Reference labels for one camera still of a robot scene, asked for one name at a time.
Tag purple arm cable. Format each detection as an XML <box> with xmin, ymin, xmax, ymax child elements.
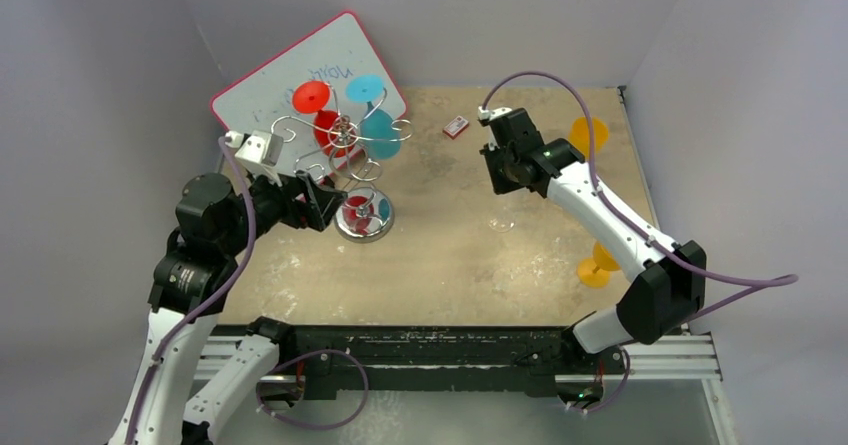
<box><xmin>122</xmin><ymin>135</ymin><xmax>260</xmax><ymax>445</ymax></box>
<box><xmin>480</xmin><ymin>70</ymin><xmax>800</xmax><ymax>327</ymax></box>

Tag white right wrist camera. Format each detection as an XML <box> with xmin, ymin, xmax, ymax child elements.
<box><xmin>477</xmin><ymin>106</ymin><xmax>512</xmax><ymax>127</ymax></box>

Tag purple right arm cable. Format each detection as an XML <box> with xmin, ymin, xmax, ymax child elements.
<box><xmin>480</xmin><ymin>70</ymin><xmax>800</xmax><ymax>327</ymax></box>

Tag yellow wine glass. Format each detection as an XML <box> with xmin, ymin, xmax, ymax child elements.
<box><xmin>576</xmin><ymin>241</ymin><xmax>621</xmax><ymax>288</ymax></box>
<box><xmin>567</xmin><ymin>117</ymin><xmax>609</xmax><ymax>160</ymax></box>

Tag clear wine glass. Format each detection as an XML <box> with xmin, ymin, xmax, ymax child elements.
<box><xmin>487</xmin><ymin>194</ymin><xmax>518</xmax><ymax>233</ymax></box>

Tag yellow wine glass near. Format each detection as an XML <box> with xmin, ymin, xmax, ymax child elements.
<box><xmin>576</xmin><ymin>241</ymin><xmax>621</xmax><ymax>288</ymax></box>

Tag red-framed whiteboard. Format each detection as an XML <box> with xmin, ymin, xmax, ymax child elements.
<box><xmin>210</xmin><ymin>11</ymin><xmax>407</xmax><ymax>179</ymax></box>

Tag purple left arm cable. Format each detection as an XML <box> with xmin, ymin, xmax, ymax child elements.
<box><xmin>122</xmin><ymin>135</ymin><xmax>260</xmax><ymax>445</ymax></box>

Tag yellow wine glass far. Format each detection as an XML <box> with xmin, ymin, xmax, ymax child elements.
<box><xmin>567</xmin><ymin>117</ymin><xmax>609</xmax><ymax>160</ymax></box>

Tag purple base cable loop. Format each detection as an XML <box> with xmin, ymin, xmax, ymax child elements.
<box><xmin>254</xmin><ymin>349</ymin><xmax>370</xmax><ymax>431</ymax></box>

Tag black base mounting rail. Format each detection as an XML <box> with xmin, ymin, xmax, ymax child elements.
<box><xmin>142</xmin><ymin>324</ymin><xmax>720</xmax><ymax>404</ymax></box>

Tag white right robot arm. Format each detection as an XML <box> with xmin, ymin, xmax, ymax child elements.
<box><xmin>478</xmin><ymin>107</ymin><xmax>706</xmax><ymax>372</ymax></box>

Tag chrome wine glass rack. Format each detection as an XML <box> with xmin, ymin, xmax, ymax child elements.
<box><xmin>271</xmin><ymin>98</ymin><xmax>414</xmax><ymax>243</ymax></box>

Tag small red white box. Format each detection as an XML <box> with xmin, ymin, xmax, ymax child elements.
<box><xmin>442</xmin><ymin>116</ymin><xmax>469</xmax><ymax>139</ymax></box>

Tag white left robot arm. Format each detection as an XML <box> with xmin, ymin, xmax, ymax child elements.
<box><xmin>109</xmin><ymin>172</ymin><xmax>347</xmax><ymax>444</ymax></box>

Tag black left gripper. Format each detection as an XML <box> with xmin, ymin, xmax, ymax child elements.
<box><xmin>221</xmin><ymin>161</ymin><xmax>347</xmax><ymax>254</ymax></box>

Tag red plastic wine glass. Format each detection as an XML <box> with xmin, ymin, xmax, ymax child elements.
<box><xmin>291</xmin><ymin>80</ymin><xmax>364</xmax><ymax>160</ymax></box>

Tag teal plastic wine glass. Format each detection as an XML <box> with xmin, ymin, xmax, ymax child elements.
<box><xmin>345</xmin><ymin>74</ymin><xmax>401</xmax><ymax>160</ymax></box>

